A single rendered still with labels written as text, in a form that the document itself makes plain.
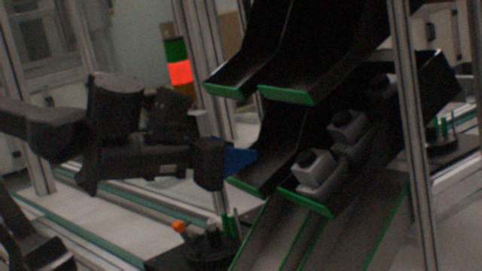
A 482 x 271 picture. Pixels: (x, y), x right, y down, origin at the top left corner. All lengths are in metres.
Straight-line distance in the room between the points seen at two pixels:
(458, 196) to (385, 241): 0.74
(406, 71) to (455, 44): 6.12
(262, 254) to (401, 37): 0.49
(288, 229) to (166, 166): 0.39
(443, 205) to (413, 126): 0.74
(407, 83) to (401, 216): 0.20
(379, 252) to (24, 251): 0.50
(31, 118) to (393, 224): 0.51
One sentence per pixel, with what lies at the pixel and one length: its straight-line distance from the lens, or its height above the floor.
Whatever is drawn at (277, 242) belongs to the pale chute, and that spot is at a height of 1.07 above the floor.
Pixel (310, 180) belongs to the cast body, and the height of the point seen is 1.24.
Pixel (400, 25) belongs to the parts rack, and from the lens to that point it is 0.85.
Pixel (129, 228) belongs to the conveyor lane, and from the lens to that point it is 1.77.
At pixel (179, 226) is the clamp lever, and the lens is 1.27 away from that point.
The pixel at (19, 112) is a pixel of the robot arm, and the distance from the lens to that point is 0.85.
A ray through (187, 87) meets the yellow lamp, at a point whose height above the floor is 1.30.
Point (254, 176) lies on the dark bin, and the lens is 1.04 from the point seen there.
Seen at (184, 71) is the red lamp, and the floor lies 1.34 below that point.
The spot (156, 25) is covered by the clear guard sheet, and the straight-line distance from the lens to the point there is 1.58.
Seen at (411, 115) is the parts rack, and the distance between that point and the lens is 0.87.
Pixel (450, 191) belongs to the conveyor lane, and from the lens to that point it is 1.62.
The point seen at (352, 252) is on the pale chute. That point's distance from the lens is 1.00.
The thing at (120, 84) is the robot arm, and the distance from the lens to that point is 0.73.
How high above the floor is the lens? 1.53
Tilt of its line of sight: 15 degrees down
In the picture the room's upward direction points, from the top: 11 degrees counter-clockwise
